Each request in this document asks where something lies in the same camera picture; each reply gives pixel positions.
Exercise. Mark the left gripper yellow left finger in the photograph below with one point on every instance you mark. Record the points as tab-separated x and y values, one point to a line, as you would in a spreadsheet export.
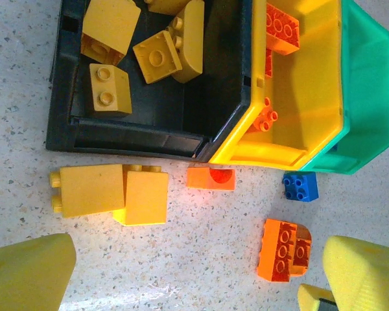
26	275

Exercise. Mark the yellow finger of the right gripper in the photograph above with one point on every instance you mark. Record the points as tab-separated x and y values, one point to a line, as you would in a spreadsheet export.
314	299

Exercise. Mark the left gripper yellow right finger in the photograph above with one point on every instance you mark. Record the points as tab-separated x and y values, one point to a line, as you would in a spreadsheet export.
366	278

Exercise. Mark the orange long lego brick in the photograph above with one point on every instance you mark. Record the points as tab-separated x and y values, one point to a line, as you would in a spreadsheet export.
282	30
275	251

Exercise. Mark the large yellow sloped lego brick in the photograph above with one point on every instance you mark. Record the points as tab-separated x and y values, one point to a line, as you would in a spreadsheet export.
111	22

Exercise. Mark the orange curved lego brick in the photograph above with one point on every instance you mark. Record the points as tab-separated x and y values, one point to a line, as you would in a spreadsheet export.
303	249

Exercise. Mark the yellow tall lego brick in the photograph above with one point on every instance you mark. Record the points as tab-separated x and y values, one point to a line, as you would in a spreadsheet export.
147	197
90	191

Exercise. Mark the blue square lego brick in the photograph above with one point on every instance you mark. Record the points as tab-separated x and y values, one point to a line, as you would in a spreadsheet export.
301	187

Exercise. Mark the orange arch lego brick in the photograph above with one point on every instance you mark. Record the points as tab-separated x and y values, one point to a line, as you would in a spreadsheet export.
199	179

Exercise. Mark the small orange square lego brick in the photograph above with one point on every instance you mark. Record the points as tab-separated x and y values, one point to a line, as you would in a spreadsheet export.
267	116

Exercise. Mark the green plastic bin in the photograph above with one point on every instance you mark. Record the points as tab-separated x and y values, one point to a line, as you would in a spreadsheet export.
369	81

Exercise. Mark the small yellow sloped lego brick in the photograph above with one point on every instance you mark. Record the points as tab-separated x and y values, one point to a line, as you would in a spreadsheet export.
111	94

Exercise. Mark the yellow plastic bin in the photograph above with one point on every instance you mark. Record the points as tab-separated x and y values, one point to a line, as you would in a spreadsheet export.
311	81

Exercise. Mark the yellow square lego brick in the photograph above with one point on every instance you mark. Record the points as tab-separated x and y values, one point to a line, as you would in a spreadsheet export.
157	58

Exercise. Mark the black plastic bin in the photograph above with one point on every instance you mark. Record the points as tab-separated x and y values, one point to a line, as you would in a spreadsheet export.
214	64

